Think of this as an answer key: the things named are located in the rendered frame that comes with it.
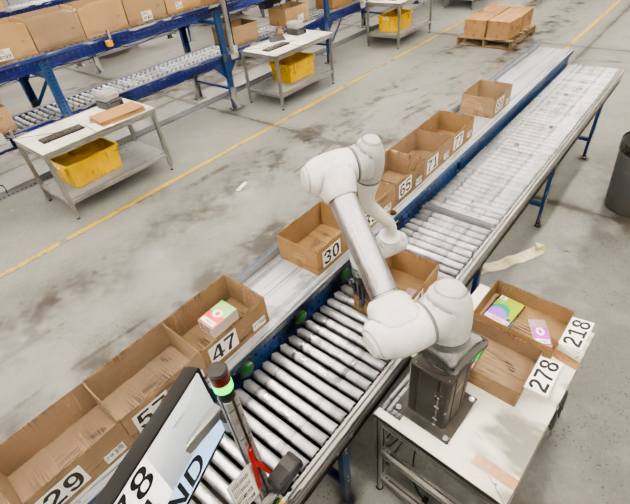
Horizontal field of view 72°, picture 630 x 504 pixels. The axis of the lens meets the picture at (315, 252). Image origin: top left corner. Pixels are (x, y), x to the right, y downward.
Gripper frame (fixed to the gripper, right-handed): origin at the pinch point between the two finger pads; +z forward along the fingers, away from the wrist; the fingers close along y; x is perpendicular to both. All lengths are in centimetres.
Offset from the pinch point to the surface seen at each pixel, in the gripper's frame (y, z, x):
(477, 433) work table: 75, 10, -26
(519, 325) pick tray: 68, 9, 38
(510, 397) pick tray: 79, 5, -6
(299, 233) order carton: -58, -9, 19
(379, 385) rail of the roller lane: 30.2, 11.0, -30.0
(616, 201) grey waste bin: 77, 74, 287
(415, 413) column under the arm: 50, 9, -33
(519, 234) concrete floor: 21, 86, 212
